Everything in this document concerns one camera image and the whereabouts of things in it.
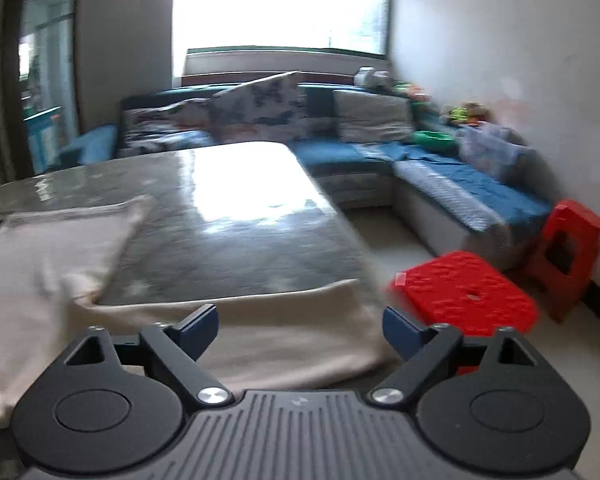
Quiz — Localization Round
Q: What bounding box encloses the blue sectional sofa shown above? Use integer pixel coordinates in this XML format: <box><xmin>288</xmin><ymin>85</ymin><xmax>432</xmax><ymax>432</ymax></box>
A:
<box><xmin>62</xmin><ymin>82</ymin><xmax>553</xmax><ymax>270</ymax></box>

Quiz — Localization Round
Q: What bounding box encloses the green plastic basin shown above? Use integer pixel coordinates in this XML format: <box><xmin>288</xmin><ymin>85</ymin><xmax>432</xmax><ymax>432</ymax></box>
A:
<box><xmin>411</xmin><ymin>130</ymin><xmax>456</xmax><ymax>156</ymax></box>

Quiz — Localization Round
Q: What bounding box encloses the red plastic stool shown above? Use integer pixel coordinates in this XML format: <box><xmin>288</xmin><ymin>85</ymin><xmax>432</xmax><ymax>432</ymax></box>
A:
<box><xmin>387</xmin><ymin>251</ymin><xmax>540</xmax><ymax>376</ymax></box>
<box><xmin>525</xmin><ymin>199</ymin><xmax>600</xmax><ymax>323</ymax></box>

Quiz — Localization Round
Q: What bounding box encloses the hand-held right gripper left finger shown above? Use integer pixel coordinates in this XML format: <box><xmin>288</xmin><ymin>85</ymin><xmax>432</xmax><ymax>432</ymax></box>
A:
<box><xmin>64</xmin><ymin>304</ymin><xmax>234</xmax><ymax>407</ymax></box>

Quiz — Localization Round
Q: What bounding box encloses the patterned sofa cushion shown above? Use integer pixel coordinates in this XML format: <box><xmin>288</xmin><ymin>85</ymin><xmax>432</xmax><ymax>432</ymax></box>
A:
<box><xmin>209</xmin><ymin>71</ymin><xmax>308</xmax><ymax>145</ymax></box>
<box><xmin>122</xmin><ymin>100</ymin><xmax>216</xmax><ymax>153</ymax></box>

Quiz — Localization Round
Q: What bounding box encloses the window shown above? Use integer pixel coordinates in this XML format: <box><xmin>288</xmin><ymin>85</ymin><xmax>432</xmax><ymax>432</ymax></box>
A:
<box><xmin>172</xmin><ymin>0</ymin><xmax>392</xmax><ymax>86</ymax></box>

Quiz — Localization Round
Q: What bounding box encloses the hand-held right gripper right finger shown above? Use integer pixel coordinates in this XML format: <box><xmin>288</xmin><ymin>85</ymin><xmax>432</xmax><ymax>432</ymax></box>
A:
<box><xmin>371</xmin><ymin>306</ymin><xmax>537</xmax><ymax>406</ymax></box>

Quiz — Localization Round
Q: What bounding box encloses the grey sofa cushion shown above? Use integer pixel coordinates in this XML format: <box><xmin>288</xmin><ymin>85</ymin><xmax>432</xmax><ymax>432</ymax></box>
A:
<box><xmin>333</xmin><ymin>89</ymin><xmax>415</xmax><ymax>144</ymax></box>

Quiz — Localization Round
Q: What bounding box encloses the pile of toys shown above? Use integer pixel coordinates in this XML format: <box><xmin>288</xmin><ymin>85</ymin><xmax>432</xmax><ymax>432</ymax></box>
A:
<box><xmin>397</xmin><ymin>82</ymin><xmax>491</xmax><ymax>128</ymax></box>

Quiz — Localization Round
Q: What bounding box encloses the glass door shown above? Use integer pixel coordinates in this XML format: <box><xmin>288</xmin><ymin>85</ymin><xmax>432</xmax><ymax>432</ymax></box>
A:
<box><xmin>4</xmin><ymin>0</ymin><xmax>83</xmax><ymax>178</ymax></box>

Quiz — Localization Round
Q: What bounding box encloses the clear plastic bag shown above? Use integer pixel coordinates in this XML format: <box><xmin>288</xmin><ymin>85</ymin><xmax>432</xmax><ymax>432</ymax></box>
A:
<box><xmin>457</xmin><ymin>122</ymin><xmax>533</xmax><ymax>183</ymax></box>

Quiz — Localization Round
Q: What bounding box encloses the beige garment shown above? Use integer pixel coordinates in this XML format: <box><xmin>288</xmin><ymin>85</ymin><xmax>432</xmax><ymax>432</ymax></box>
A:
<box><xmin>0</xmin><ymin>195</ymin><xmax>400</xmax><ymax>431</ymax></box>

